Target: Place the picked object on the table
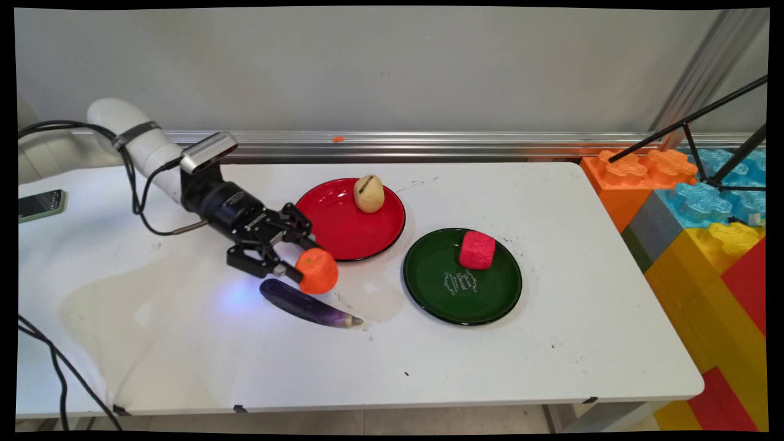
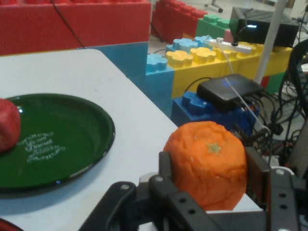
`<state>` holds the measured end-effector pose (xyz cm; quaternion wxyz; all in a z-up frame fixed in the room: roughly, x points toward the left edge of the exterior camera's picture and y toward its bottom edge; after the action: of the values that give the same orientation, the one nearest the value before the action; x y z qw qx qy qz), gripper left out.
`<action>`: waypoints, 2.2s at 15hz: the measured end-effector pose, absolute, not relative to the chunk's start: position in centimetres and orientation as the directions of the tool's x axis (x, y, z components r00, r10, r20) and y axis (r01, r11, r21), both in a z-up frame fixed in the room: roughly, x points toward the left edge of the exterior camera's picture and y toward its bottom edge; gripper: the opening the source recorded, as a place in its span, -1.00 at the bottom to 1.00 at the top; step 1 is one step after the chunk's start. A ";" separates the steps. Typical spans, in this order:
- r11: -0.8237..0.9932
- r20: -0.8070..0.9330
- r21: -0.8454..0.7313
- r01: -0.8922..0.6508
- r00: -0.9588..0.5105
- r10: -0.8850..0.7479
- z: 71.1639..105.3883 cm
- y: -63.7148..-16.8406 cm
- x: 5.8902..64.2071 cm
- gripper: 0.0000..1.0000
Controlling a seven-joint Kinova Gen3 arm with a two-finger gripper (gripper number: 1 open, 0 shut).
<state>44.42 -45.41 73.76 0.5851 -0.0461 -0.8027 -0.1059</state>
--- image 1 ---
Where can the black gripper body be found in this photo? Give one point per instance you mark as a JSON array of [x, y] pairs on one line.
[[236, 211]]

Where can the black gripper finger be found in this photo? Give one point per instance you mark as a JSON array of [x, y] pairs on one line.
[[257, 260], [300, 228]]

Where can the orange toy fruit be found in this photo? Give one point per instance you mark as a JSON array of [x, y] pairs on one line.
[[317, 272]]

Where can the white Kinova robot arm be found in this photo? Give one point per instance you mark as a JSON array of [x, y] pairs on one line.
[[144, 147]]

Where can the red round plate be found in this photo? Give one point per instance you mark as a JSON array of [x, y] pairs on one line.
[[361, 236]]

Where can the purple toy eggplant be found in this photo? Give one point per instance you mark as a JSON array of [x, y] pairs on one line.
[[303, 304]]

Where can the beige toy potato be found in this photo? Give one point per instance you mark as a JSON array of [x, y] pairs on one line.
[[369, 195]]

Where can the pink-red foam cube toy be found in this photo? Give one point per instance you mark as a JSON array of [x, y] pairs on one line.
[[477, 250]]

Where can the smartphone with green case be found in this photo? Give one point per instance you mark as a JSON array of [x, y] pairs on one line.
[[40, 205]]

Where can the dark green round plate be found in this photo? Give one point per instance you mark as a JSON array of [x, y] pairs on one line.
[[484, 300]]

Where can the orange giant toy brick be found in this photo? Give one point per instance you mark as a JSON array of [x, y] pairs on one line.
[[618, 190]]

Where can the grey giant toy brick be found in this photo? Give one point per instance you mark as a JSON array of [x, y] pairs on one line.
[[652, 229]]

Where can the grey table leg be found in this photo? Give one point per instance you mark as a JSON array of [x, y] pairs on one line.
[[606, 416]]

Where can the yellow giant toy brick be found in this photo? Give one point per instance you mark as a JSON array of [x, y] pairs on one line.
[[692, 294]]

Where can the black tripod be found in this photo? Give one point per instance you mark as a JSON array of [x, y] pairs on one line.
[[684, 124]]

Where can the blue giant toy brick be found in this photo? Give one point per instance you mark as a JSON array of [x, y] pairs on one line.
[[698, 205]]

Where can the slanted aluminium profile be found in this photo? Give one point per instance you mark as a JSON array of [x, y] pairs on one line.
[[710, 67]]

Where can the red giant toy brick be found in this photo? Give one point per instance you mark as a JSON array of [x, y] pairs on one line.
[[750, 282]]

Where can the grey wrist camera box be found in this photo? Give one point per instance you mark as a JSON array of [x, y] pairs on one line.
[[208, 153]]

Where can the aluminium rail along wall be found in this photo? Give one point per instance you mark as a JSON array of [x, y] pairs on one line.
[[490, 147]]

